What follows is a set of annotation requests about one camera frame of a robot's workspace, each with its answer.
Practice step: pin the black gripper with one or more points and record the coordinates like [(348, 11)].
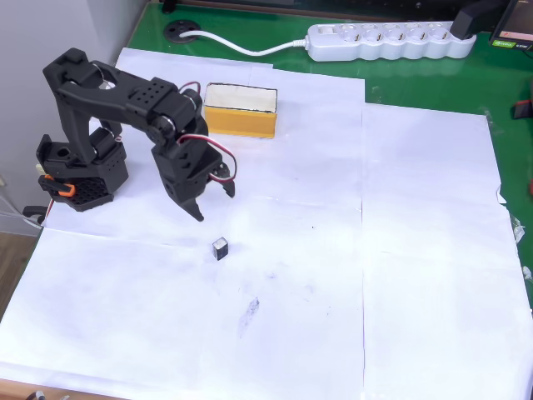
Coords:
[(180, 188)]

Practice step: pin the small black cube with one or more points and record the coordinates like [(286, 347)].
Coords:
[(220, 248)]

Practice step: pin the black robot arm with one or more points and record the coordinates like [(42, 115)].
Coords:
[(104, 96)]

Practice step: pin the yellow rectangular box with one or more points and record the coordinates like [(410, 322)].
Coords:
[(241, 123)]

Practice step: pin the orange clamp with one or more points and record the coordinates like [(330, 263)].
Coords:
[(62, 188)]

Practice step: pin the black stand foot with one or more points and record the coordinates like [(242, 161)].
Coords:
[(168, 6)]

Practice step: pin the green desk mat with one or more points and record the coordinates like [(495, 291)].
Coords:
[(416, 79)]

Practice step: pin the white power strip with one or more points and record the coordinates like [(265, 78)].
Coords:
[(391, 41)]

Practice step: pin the clear tape piece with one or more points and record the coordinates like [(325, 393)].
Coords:
[(519, 231), (528, 275)]

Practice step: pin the black power adapter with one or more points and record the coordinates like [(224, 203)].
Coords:
[(474, 18)]

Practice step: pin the red and black object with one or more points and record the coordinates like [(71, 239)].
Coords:
[(524, 109)]

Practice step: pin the black device with green sticker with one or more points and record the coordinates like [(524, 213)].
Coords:
[(514, 29)]

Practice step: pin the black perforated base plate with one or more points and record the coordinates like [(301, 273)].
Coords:
[(89, 195)]

